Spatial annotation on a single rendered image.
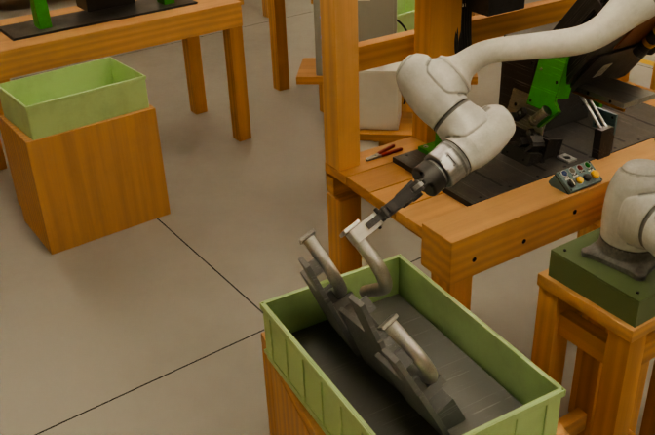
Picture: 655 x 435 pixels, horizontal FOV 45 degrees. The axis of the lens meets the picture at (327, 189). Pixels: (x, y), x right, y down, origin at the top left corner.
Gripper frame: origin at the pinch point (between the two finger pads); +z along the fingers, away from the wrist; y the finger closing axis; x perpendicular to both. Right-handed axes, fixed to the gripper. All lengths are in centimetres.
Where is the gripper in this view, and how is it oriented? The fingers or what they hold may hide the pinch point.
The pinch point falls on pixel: (364, 229)
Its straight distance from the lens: 163.8
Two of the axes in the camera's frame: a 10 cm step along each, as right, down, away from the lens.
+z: -7.7, 5.8, -2.6
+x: 6.2, 7.8, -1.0
